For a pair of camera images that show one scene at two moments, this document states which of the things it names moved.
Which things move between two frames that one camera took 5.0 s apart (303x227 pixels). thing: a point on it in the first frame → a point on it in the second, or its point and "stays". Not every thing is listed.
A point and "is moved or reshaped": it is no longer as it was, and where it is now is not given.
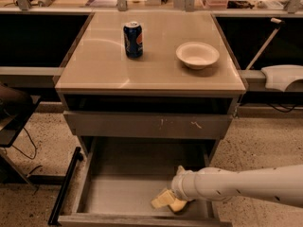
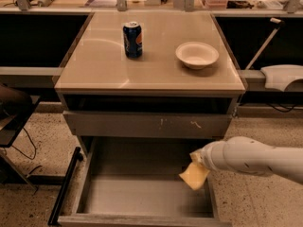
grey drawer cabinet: (146, 93) stays
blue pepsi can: (133, 34) stays
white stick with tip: (258, 55) stays
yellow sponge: (178, 204) is moved or reshaped
